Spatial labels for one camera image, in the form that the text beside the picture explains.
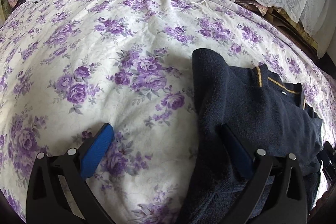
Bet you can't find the navy knit child cardigan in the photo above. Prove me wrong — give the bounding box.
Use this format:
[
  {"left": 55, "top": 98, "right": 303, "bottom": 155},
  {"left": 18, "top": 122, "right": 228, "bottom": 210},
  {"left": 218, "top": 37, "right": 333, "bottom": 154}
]
[{"left": 177, "top": 48, "right": 322, "bottom": 223}]

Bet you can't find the purple floral bed sheet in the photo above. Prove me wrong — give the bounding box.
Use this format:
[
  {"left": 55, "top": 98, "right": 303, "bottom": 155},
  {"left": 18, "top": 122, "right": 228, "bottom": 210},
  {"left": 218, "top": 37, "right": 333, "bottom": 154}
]
[{"left": 1, "top": 0, "right": 335, "bottom": 223}]

